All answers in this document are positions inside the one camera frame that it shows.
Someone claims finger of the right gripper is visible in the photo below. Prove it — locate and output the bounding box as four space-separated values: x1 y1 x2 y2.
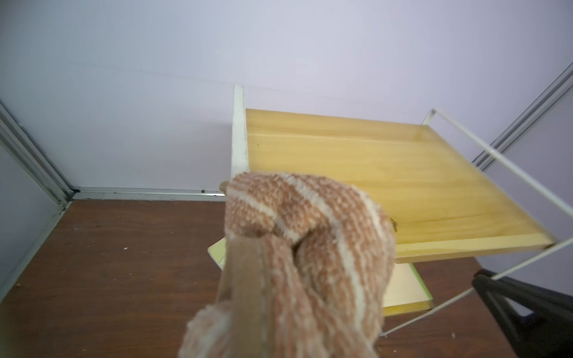
472 269 572 358

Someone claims green-striped book underneath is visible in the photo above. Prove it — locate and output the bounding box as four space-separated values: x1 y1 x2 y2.
208 229 433 330

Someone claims brown striped cloth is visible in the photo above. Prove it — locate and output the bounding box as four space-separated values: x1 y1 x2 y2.
178 172 395 357

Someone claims white wooden two-tier bookshelf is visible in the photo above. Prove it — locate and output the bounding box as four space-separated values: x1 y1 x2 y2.
225 85 572 338

